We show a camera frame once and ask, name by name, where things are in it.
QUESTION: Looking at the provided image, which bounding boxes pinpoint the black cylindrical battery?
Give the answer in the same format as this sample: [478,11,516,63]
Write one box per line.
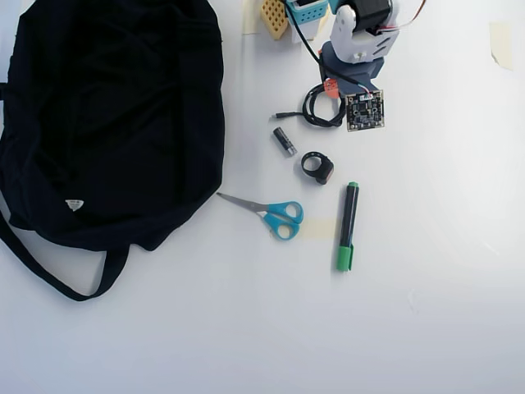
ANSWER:
[271,126,298,158]

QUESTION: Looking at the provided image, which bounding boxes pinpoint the black fabric bag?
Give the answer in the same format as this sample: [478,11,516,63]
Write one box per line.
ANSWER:
[0,0,227,303]

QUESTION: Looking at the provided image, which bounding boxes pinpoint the masking tape strip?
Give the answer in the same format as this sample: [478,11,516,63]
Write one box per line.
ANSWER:
[300,218,340,241]
[241,0,264,35]
[488,21,515,72]

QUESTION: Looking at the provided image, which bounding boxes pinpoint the blue handled scissors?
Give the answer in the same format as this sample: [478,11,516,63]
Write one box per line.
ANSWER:
[216,191,305,242]

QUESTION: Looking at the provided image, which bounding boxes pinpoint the black usb cable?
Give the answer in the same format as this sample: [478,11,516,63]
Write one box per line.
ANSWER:
[269,83,348,130]

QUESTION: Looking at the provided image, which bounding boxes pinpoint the bare camera circuit board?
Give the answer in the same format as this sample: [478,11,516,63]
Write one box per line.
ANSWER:
[345,89,387,134]

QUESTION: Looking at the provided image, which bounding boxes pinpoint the green and black marker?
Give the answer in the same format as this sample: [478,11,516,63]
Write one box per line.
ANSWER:
[336,181,362,273]

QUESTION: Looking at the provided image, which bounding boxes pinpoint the black ring strap light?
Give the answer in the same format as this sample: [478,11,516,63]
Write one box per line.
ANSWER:
[300,149,335,186]

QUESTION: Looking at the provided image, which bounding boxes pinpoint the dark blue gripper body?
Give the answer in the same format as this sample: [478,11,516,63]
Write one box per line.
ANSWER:
[318,40,386,94]

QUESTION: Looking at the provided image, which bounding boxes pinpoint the thin black camera cable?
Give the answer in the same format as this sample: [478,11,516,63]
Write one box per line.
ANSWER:
[291,22,327,81]

